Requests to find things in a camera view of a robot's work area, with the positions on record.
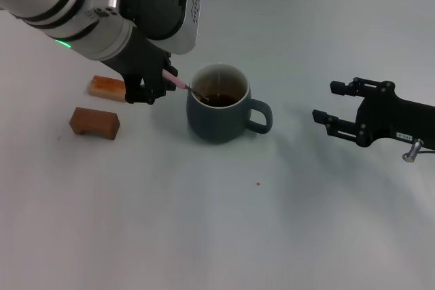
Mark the orange wooden block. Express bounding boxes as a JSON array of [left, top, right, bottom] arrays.
[[88, 75, 127, 103]]

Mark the right gripper cable with plug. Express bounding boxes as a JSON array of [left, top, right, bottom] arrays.
[[402, 138, 435, 162]]

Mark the dark coffee liquid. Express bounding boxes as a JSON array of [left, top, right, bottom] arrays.
[[200, 94, 239, 109]]

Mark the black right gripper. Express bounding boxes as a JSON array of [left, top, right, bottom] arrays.
[[312, 76, 435, 151]]

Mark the grey ceramic mug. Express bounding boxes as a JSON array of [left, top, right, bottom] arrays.
[[186, 62, 274, 145]]

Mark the dark brown arched wooden block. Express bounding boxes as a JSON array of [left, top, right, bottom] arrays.
[[69, 107, 122, 141]]

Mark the pink handled metal spoon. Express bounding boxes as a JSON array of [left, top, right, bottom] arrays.
[[162, 68, 211, 103]]

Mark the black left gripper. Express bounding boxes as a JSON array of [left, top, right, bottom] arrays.
[[99, 26, 179, 105]]

